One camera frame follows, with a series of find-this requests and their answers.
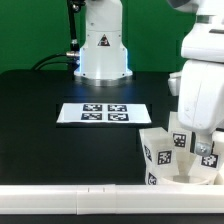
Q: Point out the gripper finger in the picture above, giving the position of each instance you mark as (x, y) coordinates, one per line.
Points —
(203, 145)

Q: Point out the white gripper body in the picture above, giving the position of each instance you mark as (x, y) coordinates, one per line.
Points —
(201, 97)

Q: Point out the white round stool seat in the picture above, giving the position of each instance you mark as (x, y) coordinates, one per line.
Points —
(185, 162)

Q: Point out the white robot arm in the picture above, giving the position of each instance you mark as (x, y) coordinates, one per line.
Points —
(103, 57)

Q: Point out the white sheet with markers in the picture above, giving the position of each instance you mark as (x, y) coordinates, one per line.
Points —
(104, 113)

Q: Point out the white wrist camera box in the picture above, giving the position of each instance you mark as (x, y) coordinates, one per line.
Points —
(206, 39)

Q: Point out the white front rail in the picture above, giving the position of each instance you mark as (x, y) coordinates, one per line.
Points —
(110, 199)

